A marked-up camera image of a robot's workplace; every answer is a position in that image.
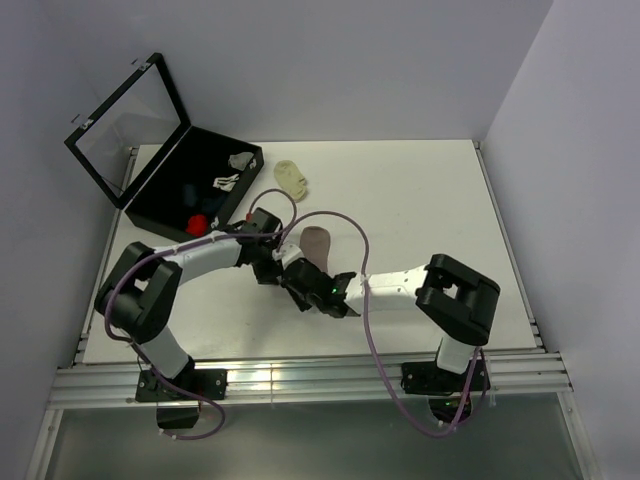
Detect taupe sock red striped cuff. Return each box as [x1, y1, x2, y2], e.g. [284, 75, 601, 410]
[299, 226, 331, 273]

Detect beige red reindeer sock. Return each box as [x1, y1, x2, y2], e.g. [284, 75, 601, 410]
[186, 214, 209, 237]

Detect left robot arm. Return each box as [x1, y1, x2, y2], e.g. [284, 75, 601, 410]
[94, 208, 282, 399]

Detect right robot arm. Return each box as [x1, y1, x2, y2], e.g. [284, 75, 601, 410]
[281, 254, 501, 390]

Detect dark blue sock in box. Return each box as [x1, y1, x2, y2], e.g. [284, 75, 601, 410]
[201, 195, 227, 217]

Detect white patterned sock in box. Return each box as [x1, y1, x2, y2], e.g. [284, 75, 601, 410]
[213, 174, 240, 192]

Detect black display box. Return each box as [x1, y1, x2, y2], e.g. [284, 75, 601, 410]
[64, 53, 264, 242]

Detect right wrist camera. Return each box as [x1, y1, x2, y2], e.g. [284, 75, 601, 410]
[272, 242, 304, 265]

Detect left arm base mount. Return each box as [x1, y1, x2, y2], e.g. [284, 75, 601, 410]
[134, 369, 227, 441]

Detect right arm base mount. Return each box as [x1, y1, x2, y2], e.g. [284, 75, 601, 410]
[400, 360, 491, 424]

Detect aluminium front rail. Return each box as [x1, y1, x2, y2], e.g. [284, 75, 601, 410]
[47, 351, 572, 410]

